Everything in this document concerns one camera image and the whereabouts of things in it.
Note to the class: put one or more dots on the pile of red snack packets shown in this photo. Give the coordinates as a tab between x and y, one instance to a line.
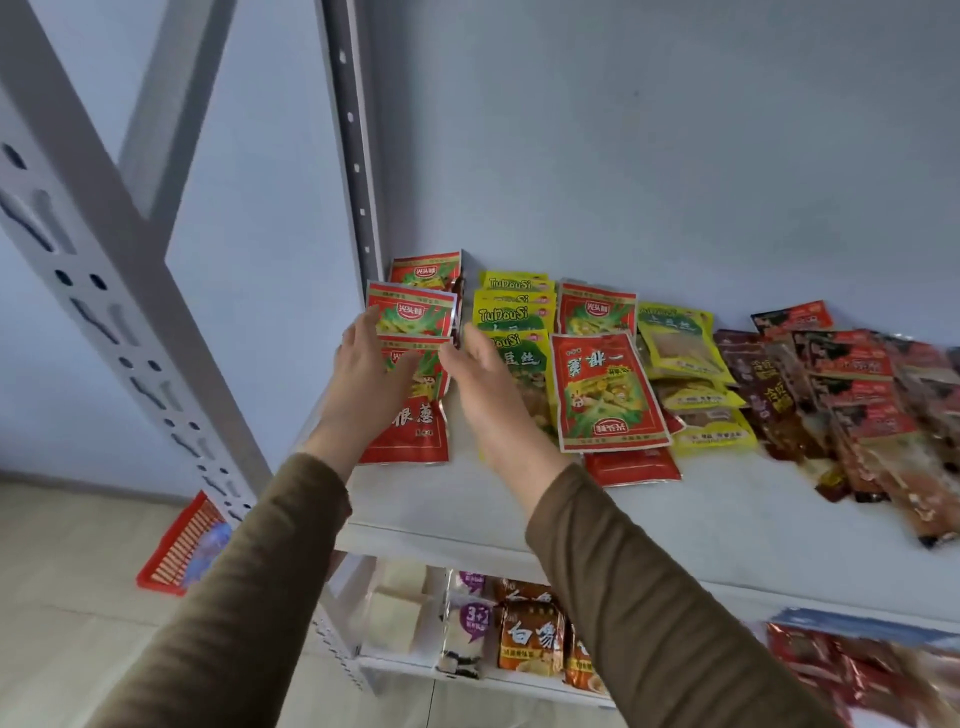
607	390

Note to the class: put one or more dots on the person's right hand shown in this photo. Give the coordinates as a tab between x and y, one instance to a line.
502	420

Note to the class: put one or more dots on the person's left forearm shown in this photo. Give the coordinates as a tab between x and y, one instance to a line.
240	600

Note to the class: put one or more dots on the person's right forearm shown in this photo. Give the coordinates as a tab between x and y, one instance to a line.
660	622

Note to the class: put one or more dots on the blue item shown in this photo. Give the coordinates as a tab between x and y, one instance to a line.
210	551

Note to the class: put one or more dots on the person's left hand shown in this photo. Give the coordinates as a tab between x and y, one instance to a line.
356	397

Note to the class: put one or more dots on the pile of yellow snack packets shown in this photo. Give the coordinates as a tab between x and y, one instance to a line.
682	341

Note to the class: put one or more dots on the row of dark red snacks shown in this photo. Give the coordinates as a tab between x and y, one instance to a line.
825	660

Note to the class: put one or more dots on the yellow green snack packet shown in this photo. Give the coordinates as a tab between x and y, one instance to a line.
529	360
517	283
514	313

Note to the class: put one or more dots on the red foil snack packet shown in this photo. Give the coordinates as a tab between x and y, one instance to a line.
420	435
412	307
424	270

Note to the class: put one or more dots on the red plastic basket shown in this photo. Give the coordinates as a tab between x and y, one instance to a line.
169	555

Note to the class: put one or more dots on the white purple snack packet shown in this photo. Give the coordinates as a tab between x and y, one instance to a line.
465	637
471	585

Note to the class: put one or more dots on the white metal shelf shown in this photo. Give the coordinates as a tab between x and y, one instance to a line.
712	525

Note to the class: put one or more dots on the pile of black red snacks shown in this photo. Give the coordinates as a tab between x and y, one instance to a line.
855	360

